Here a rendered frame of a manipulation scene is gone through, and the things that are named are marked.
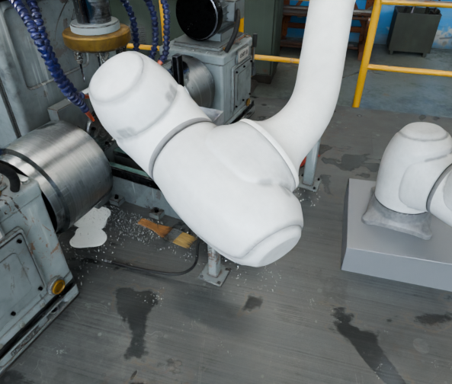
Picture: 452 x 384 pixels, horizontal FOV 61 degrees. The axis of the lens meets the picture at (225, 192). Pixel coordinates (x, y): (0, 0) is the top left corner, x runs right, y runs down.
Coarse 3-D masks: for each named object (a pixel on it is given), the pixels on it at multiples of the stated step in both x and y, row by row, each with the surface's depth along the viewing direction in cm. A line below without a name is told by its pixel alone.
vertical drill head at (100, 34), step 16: (80, 0) 98; (96, 0) 98; (80, 16) 100; (96, 16) 100; (64, 32) 103; (80, 32) 101; (96, 32) 100; (112, 32) 103; (128, 32) 106; (80, 48) 100; (96, 48) 100; (112, 48) 102; (80, 64) 110
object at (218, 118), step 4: (200, 108) 111; (204, 108) 110; (208, 108) 110; (204, 112) 111; (208, 112) 110; (212, 112) 110; (220, 112) 108; (208, 116) 111; (212, 116) 110; (216, 116) 108; (220, 116) 107; (212, 120) 104; (216, 120) 106; (220, 120) 108; (216, 124) 106; (220, 124) 109
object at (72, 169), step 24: (24, 144) 90; (48, 144) 91; (72, 144) 94; (96, 144) 98; (24, 168) 86; (48, 168) 88; (72, 168) 92; (96, 168) 97; (48, 192) 87; (72, 192) 91; (96, 192) 99; (72, 216) 94
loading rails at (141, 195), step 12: (120, 156) 135; (120, 168) 124; (132, 168) 126; (120, 180) 126; (132, 180) 123; (144, 180) 121; (120, 192) 130; (132, 192) 127; (144, 192) 124; (156, 192) 121; (120, 204) 129; (144, 204) 128; (156, 204) 125; (168, 204) 122; (156, 216) 123
